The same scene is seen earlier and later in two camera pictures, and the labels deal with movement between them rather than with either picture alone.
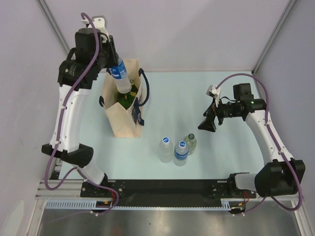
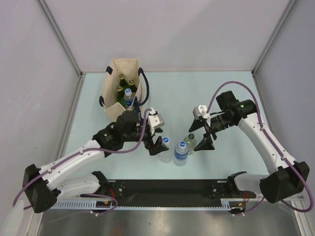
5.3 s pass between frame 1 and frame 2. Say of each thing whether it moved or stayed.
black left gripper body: moved
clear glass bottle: stayed
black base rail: stayed
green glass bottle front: moved
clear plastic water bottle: stayed
